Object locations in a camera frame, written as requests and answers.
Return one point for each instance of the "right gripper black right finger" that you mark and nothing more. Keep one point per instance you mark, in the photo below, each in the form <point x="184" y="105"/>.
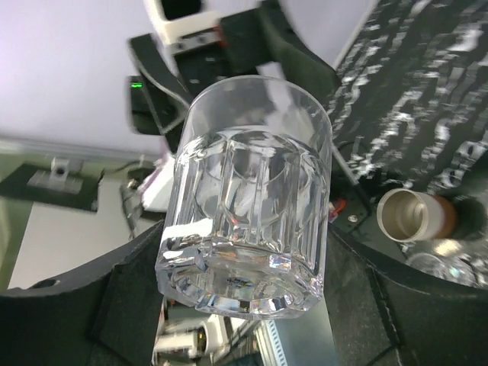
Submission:
<point x="383" y="312"/>

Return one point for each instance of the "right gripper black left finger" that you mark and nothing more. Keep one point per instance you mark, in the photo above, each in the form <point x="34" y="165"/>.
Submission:
<point x="104" y="312"/>

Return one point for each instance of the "clear glass tumbler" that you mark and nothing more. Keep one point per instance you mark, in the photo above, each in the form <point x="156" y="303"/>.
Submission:
<point x="246" y="228"/>
<point x="450" y="269"/>

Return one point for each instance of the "stainless steel cup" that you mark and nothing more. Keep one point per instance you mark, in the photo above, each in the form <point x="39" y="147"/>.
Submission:
<point x="410" y="216"/>

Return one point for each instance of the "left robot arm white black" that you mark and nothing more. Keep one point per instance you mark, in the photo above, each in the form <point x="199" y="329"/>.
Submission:
<point x="193" y="47"/>

